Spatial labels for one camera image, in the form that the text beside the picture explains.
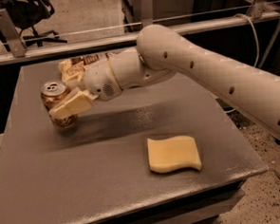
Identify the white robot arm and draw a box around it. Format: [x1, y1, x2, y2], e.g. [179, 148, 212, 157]
[48, 25, 280, 140]

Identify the brown and yellow chip bag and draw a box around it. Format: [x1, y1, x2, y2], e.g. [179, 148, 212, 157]
[58, 52, 116, 91]

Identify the metal guard rail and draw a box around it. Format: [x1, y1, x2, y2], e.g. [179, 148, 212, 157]
[0, 0, 280, 65]

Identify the black office chair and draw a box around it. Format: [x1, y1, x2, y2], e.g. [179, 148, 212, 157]
[0, 0, 66, 53]

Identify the yellow sponge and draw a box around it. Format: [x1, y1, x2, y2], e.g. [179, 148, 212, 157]
[146, 135, 202, 174]

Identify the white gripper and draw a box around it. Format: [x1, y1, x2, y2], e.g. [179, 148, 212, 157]
[48, 61, 122, 119]

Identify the orange soda can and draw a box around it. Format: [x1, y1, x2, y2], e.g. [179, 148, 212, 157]
[41, 79, 78, 131]

